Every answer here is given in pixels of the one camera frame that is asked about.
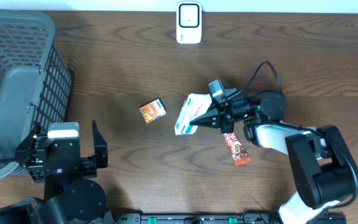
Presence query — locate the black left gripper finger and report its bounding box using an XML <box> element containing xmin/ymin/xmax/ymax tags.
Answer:
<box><xmin>92</xmin><ymin>120</ymin><xmax>108</xmax><ymax>169</ymax></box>
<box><xmin>15</xmin><ymin>122</ymin><xmax>40</xmax><ymax>162</ymax></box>

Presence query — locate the white Panadol medicine box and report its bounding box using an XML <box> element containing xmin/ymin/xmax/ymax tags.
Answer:
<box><xmin>174</xmin><ymin>93</ymin><xmax>212</xmax><ymax>136</ymax></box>

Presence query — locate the orange Top chocolate bar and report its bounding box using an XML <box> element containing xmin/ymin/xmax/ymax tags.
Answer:
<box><xmin>223</xmin><ymin>133</ymin><xmax>251</xmax><ymax>166</ymax></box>

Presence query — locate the orange snack packet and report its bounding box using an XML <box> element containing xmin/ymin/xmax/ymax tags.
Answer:
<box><xmin>139</xmin><ymin>99</ymin><xmax>167</xmax><ymax>124</ymax></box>

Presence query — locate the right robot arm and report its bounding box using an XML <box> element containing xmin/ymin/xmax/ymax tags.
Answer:
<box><xmin>190</xmin><ymin>90</ymin><xmax>358</xmax><ymax>223</ymax></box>

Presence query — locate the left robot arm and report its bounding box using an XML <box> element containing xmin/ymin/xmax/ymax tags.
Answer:
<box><xmin>0</xmin><ymin>122</ymin><xmax>115</xmax><ymax>224</ymax></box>

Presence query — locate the white barcode scanner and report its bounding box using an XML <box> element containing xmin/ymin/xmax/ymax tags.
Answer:
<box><xmin>176</xmin><ymin>1</ymin><xmax>203</xmax><ymax>44</ymax></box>

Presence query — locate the grey plastic mesh basket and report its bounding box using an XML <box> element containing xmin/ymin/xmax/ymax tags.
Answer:
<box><xmin>0</xmin><ymin>9</ymin><xmax>73</xmax><ymax>179</ymax></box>

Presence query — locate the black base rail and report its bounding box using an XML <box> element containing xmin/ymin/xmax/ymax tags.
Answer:
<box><xmin>113</xmin><ymin>212</ymin><xmax>347</xmax><ymax>224</ymax></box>

